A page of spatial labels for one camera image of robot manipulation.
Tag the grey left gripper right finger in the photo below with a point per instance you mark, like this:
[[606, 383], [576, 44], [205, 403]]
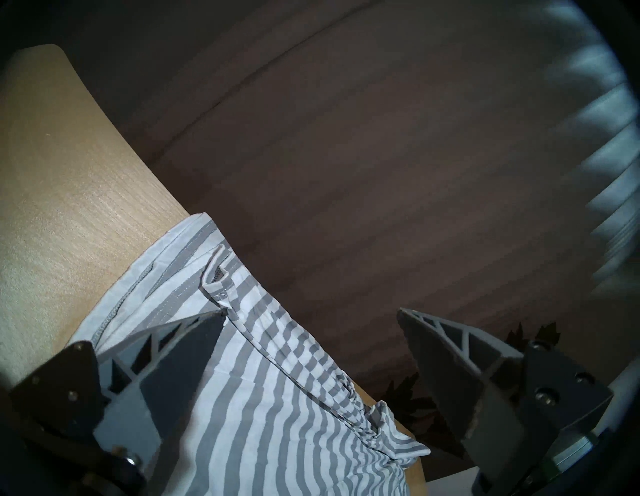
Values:
[[460, 380]]

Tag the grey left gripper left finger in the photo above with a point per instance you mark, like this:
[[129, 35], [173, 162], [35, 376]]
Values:
[[165, 370]]

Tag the grey white striped shirt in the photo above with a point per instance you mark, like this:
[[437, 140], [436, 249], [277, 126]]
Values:
[[260, 400]]

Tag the tall dark leafy plant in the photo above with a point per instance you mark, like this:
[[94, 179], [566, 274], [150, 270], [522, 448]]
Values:
[[405, 400]]

